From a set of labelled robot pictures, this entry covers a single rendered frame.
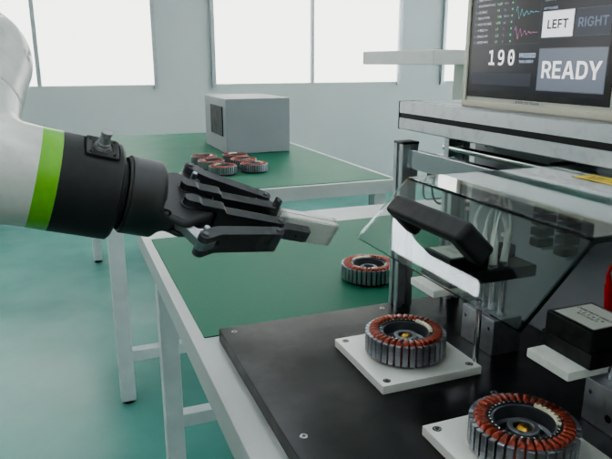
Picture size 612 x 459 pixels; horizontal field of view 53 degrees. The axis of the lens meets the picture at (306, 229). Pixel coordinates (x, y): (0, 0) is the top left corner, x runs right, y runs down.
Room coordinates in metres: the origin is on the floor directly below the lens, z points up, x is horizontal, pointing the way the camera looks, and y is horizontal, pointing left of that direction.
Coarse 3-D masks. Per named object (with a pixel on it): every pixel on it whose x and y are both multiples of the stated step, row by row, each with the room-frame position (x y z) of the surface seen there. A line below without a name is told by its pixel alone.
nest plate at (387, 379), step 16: (352, 336) 0.85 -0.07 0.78; (352, 352) 0.79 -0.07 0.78; (448, 352) 0.79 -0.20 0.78; (368, 368) 0.75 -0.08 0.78; (384, 368) 0.75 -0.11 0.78; (400, 368) 0.75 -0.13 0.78; (416, 368) 0.75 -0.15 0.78; (432, 368) 0.75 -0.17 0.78; (448, 368) 0.75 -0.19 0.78; (464, 368) 0.75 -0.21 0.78; (480, 368) 0.75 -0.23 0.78; (384, 384) 0.70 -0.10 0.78; (400, 384) 0.71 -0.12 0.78; (416, 384) 0.72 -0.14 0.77
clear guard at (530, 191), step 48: (432, 192) 0.56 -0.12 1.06; (480, 192) 0.54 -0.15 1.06; (528, 192) 0.54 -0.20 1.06; (576, 192) 0.54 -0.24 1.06; (384, 240) 0.56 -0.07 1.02; (432, 240) 0.51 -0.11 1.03; (528, 240) 0.43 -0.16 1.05; (576, 240) 0.40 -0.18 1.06; (480, 288) 0.42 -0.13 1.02; (528, 288) 0.39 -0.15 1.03
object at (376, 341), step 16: (384, 320) 0.83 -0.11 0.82; (400, 320) 0.83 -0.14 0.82; (416, 320) 0.82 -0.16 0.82; (432, 320) 0.82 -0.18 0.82; (368, 336) 0.78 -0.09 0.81; (384, 336) 0.77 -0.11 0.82; (400, 336) 0.79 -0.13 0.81; (416, 336) 0.79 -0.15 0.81; (432, 336) 0.77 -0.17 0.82; (368, 352) 0.78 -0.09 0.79; (384, 352) 0.75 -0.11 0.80; (400, 352) 0.74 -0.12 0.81; (416, 352) 0.75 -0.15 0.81; (432, 352) 0.75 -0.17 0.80
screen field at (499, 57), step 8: (496, 48) 0.86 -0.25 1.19; (504, 48) 0.84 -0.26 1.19; (512, 48) 0.83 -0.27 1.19; (488, 56) 0.87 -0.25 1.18; (496, 56) 0.86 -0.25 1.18; (504, 56) 0.84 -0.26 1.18; (512, 56) 0.83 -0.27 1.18; (488, 64) 0.87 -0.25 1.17; (496, 64) 0.85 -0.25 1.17; (504, 64) 0.84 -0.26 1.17; (512, 64) 0.83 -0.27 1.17
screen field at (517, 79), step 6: (474, 72) 0.90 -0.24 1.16; (480, 72) 0.89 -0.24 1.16; (474, 78) 0.90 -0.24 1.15; (480, 78) 0.89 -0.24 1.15; (486, 78) 0.87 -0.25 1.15; (492, 78) 0.86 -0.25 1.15; (498, 78) 0.85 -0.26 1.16; (504, 78) 0.84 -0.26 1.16; (510, 78) 0.83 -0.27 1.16; (516, 78) 0.82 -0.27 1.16; (522, 78) 0.81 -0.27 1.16; (528, 78) 0.80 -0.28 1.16; (486, 84) 0.87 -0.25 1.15; (492, 84) 0.86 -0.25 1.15; (498, 84) 0.85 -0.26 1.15; (504, 84) 0.84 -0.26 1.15; (510, 84) 0.83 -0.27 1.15; (516, 84) 0.81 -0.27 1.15; (522, 84) 0.81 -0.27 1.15; (528, 84) 0.79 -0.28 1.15
